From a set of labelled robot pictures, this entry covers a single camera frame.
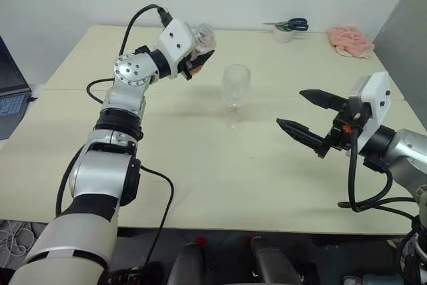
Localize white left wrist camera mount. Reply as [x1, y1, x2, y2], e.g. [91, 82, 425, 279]
[155, 19, 196, 81]

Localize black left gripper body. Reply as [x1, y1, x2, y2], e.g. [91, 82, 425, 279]
[178, 53, 199, 81]

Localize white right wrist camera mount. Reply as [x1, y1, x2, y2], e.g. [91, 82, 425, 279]
[346, 71, 391, 152]

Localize white floor cables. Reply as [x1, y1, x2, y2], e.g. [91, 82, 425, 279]
[0, 220, 34, 259]

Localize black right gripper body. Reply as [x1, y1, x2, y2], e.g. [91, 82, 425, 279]
[328, 97, 363, 156]

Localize dark laptop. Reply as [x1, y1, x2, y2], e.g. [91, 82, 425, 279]
[0, 36, 33, 141]

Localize blue-handled scissors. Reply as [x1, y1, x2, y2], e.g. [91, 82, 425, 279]
[262, 17, 309, 31]

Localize clear wine glass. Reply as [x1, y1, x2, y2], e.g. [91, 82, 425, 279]
[222, 63, 251, 131]

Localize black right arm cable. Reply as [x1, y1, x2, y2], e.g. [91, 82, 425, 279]
[337, 124, 427, 213]

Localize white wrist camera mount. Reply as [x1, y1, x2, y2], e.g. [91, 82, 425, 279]
[155, 19, 196, 81]
[346, 71, 391, 152]

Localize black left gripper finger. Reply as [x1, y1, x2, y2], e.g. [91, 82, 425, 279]
[191, 49, 216, 69]

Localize small clear glass cup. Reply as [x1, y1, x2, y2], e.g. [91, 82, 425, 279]
[188, 23, 218, 77]

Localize white tape roll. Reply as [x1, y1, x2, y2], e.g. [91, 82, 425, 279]
[273, 25, 294, 45]

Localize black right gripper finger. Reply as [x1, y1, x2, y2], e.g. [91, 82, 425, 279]
[299, 89, 344, 114]
[276, 117, 330, 159]

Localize pink cloth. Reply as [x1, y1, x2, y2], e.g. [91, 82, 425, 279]
[328, 25, 374, 60]

